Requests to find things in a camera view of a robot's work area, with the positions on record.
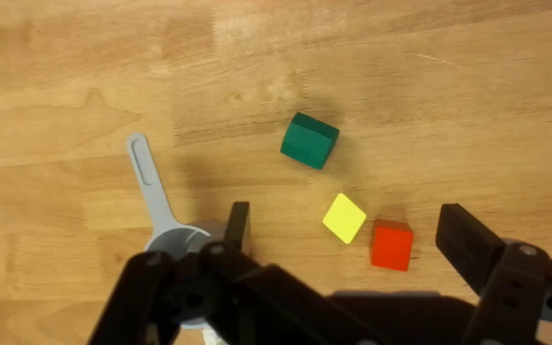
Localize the yellow block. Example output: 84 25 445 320
320 192 370 246

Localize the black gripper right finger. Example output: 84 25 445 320
435 201 552 345

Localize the green block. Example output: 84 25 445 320
278 111 341 173

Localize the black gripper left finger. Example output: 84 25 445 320
90 200 379 345

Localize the grey measuring cup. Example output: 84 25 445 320
125 132 230 334

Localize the red block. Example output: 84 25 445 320
368 219 416 272

